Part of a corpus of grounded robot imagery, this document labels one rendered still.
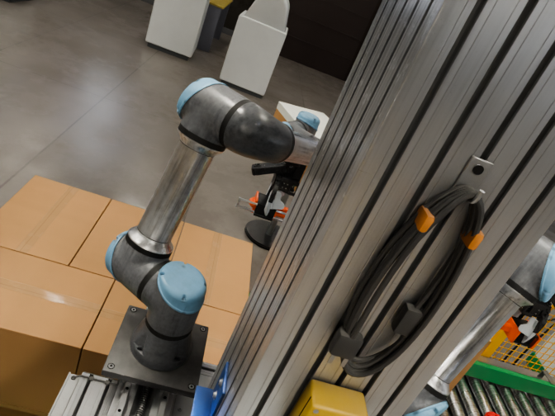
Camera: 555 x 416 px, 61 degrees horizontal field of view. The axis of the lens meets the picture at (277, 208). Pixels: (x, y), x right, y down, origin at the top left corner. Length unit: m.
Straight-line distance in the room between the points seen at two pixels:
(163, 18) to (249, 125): 6.71
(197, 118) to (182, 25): 6.60
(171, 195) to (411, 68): 0.71
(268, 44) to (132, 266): 6.03
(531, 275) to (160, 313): 0.80
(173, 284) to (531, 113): 0.79
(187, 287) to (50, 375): 1.03
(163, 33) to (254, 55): 1.48
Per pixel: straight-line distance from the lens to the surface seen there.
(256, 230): 3.78
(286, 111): 3.43
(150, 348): 1.18
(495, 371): 2.68
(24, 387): 2.12
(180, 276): 1.11
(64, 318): 1.97
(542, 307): 1.69
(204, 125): 1.03
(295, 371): 0.72
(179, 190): 1.08
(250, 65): 7.07
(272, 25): 7.00
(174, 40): 7.67
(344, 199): 0.55
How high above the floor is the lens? 1.96
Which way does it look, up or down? 27 degrees down
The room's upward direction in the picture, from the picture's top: 24 degrees clockwise
